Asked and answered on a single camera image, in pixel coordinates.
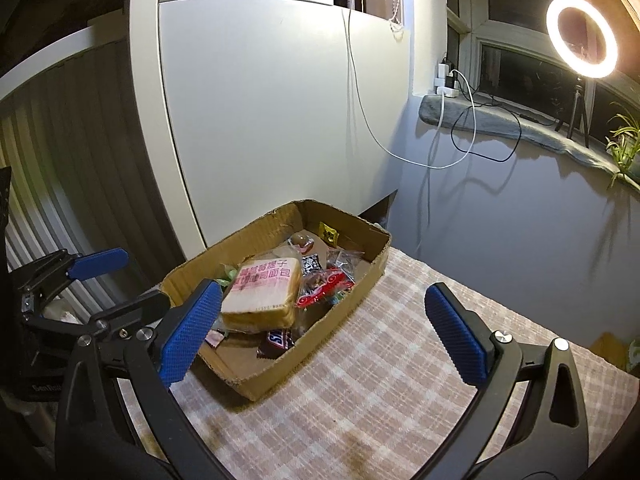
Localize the brown chocolate bar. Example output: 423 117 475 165
256 329 296 360

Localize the red clear pastry packet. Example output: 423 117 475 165
295 267 357 311

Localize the white framed window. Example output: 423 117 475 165
445 0 640 151

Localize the white cabinet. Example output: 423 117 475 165
127 0 416 261

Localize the black cable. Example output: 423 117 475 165
450 67 558 163

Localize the sliced bread packet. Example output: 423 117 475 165
220 256 304 335

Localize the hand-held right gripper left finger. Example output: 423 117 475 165
54 278 236 480

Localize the black tripod stand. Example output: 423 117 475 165
554 76 591 148

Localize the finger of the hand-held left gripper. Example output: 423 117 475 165
12 247 130 316
27 288 172 342

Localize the white power strip with cables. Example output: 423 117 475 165
432 57 463 98

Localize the potted spider plant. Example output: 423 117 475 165
602 110 640 191

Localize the ring light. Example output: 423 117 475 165
546 0 620 80

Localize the grey ribbed panel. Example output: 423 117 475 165
0 25 206 311

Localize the white cable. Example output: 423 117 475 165
342 0 478 221

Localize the brown cardboard box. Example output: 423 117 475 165
159 199 392 402

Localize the grey stone windowsill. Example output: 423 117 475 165
419 92 640 186

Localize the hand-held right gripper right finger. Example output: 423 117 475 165
415 282 591 480

